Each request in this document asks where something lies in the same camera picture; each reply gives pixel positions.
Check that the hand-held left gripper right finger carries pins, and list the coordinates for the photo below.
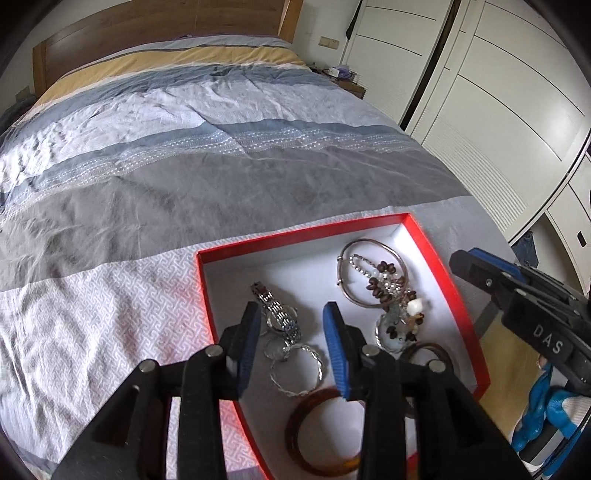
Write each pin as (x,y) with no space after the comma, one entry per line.
(334,350)

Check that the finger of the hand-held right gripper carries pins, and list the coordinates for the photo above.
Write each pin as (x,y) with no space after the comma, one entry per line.
(485,279)
(485,254)

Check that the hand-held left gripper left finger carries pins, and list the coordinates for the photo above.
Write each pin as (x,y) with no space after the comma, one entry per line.
(247,350)

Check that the silver wristwatch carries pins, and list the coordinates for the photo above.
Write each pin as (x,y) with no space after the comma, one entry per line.
(277,309)

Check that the red cardboard box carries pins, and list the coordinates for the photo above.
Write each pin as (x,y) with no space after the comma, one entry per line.
(240,277)

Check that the thin silver bangle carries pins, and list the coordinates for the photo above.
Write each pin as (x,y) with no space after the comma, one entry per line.
(369,241)

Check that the person's right hand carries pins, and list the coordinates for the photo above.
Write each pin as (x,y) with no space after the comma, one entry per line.
(554,406)

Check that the blue hanging cloth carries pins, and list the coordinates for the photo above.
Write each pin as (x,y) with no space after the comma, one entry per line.
(526,249)

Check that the dark brown bangle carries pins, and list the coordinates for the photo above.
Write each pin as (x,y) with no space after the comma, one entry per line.
(427,345)

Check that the amber bangle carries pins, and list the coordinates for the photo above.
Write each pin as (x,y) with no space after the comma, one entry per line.
(295,438)

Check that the white wardrobe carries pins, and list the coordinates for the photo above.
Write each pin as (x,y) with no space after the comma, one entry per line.
(485,115)

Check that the striped bed blanket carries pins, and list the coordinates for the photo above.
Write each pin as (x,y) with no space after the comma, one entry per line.
(184,184)

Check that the wooden nightstand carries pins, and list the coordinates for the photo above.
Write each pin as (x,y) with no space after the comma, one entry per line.
(353,87)

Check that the purple bag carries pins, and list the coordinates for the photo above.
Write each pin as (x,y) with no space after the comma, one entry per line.
(346,72)

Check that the dark blue cloth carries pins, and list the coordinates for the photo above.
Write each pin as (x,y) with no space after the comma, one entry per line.
(14,113)

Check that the wooden headboard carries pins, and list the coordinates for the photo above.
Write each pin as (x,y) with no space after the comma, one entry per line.
(138,27)

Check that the wall switch plate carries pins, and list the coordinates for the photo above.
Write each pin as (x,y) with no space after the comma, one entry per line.
(328,43)

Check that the wall socket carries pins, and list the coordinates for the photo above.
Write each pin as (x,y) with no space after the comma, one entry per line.
(23,95)

